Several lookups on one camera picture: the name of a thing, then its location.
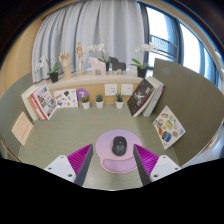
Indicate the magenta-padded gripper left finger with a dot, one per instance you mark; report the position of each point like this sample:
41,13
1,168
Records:
68,165

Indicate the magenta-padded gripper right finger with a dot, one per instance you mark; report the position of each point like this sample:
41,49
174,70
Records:
159,166

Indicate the black computer mouse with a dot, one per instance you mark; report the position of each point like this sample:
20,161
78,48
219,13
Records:
119,146

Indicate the purple mouse pad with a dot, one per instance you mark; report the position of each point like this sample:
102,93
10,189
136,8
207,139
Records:
106,146

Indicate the colourful food sticker sheet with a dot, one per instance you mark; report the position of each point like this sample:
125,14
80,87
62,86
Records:
168,126

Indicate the beige box with red print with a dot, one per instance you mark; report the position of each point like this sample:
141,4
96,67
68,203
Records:
22,128

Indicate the brown book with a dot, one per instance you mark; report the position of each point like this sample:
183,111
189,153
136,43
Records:
35,108

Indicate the white cartoon sticker sheet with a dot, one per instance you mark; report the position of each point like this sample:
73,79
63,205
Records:
66,98

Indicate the red-edged photo magazine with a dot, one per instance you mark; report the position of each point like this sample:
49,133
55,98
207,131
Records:
45,101

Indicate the black cover book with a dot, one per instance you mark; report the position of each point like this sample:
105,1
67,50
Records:
140,98

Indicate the grey-green desk partition panel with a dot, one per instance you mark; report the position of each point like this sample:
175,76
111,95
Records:
10,106
193,100

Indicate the white thick books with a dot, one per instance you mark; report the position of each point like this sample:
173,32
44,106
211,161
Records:
28,100

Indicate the white orchid in black pot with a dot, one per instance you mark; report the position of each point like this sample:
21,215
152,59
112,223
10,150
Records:
142,71
98,48
54,77

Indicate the wooden hand model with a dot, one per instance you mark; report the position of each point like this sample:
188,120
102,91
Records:
66,63

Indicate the pink wooden horse figure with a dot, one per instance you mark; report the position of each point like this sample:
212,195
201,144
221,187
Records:
97,66

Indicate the black wooden horse figure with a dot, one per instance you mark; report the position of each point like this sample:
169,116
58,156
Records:
117,63

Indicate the wooden artist mannequin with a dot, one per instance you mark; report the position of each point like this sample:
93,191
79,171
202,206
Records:
80,53

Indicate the dark-framed window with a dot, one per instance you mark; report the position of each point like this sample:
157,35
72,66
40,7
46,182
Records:
190,46

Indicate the grey pleated curtain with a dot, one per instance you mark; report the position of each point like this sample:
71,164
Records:
100,23

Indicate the white wall socket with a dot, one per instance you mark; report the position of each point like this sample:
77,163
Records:
126,89
110,89

